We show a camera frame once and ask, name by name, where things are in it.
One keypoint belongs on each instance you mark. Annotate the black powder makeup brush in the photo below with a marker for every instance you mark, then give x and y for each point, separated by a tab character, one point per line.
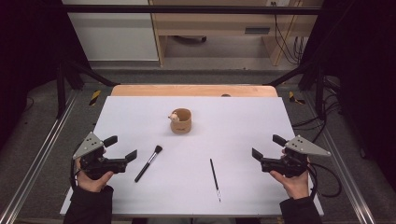
148	163

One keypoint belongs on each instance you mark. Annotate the person's left hand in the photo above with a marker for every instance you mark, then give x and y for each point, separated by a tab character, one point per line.
90	185

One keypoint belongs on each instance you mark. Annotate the aluminium floor rail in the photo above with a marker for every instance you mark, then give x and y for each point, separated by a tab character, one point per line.
345	174
37	161

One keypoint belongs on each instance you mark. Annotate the thin black pen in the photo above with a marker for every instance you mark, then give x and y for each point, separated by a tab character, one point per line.
214	179

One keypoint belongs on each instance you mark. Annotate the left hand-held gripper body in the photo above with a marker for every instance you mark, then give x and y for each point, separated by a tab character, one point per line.
99	165

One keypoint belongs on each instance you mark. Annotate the dark curtain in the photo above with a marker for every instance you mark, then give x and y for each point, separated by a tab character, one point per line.
364	77
28	62

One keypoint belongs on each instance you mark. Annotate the white board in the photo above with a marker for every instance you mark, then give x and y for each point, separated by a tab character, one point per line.
193	186

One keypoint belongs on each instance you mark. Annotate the tan cup with bear figure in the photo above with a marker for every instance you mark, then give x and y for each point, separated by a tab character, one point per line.
180	126

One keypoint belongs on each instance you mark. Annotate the black horizontal frame bar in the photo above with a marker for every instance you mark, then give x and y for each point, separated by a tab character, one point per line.
186	9

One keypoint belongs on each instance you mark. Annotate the yellow clamp right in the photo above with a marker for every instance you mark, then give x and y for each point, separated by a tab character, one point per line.
292	97

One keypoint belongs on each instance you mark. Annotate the white cabinet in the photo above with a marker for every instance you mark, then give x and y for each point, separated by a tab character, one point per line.
115	37

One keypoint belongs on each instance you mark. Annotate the light wooden table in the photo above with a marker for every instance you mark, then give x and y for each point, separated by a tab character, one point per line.
186	90

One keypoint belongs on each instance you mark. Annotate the person's right hand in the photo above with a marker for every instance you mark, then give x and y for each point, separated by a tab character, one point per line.
295	186

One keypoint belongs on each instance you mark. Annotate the yellow black tape strip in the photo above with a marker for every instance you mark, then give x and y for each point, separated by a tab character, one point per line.
95	98

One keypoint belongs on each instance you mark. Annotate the beige cabinet shelf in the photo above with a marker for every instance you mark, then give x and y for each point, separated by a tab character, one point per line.
218	21

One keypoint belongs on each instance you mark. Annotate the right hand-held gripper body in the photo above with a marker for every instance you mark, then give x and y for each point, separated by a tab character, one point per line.
288	165

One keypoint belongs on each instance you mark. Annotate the black frame leg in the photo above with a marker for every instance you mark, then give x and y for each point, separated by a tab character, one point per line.
61	93
319	96

